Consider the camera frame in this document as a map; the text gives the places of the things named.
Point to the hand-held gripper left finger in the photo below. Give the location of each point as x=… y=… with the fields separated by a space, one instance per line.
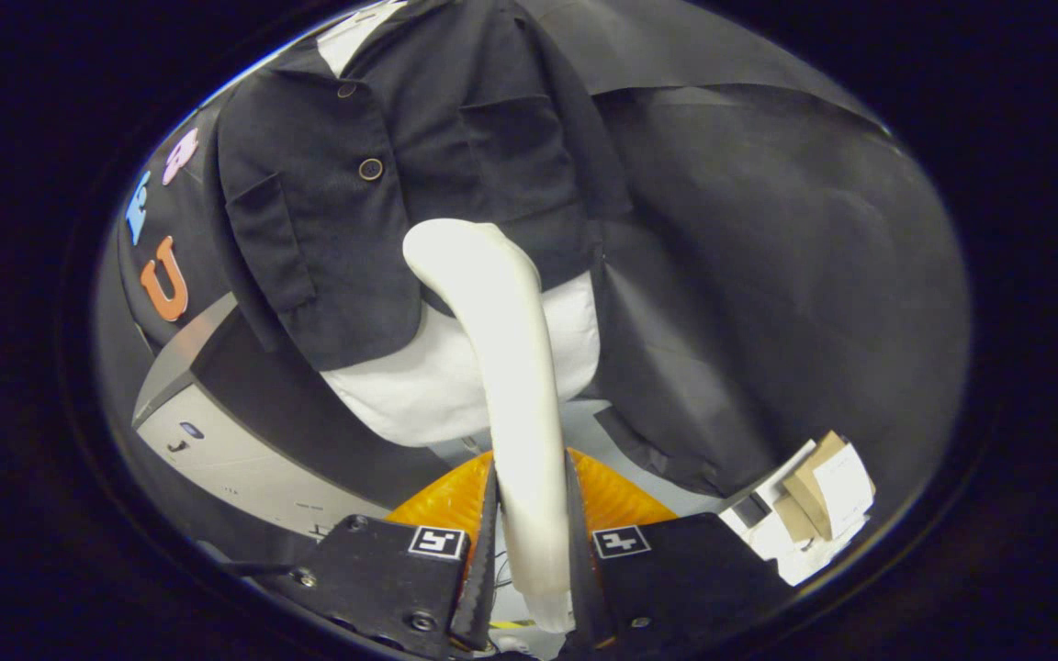
x=373 y=578

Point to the white mannequin torso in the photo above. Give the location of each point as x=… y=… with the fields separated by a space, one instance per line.
x=419 y=395

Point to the black backdrop cloth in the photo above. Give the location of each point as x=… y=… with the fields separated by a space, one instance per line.
x=768 y=275

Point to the white garment steamer head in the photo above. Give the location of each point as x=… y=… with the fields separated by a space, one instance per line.
x=515 y=386

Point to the black blazer jacket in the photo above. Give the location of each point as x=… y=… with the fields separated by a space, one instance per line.
x=345 y=229

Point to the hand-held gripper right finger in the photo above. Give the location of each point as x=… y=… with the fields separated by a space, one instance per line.
x=676 y=578

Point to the grey cabinet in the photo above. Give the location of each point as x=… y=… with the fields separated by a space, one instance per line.
x=244 y=468

